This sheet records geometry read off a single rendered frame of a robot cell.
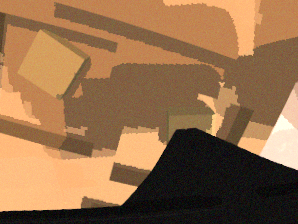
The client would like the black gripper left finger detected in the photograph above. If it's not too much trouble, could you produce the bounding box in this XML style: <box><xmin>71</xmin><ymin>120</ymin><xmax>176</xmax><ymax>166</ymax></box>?
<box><xmin>0</xmin><ymin>129</ymin><xmax>229</xmax><ymax>224</ymax></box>

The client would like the tan square block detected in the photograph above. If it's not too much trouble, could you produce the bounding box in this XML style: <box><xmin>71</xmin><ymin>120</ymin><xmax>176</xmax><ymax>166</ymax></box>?
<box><xmin>17</xmin><ymin>30</ymin><xmax>90</xmax><ymax>100</ymax></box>
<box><xmin>166</xmin><ymin>107</ymin><xmax>217</xmax><ymax>144</ymax></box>

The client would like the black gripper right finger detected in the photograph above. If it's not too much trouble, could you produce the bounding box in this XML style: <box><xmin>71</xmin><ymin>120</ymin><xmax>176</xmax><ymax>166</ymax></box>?
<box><xmin>186</xmin><ymin>128</ymin><xmax>298</xmax><ymax>224</ymax></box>

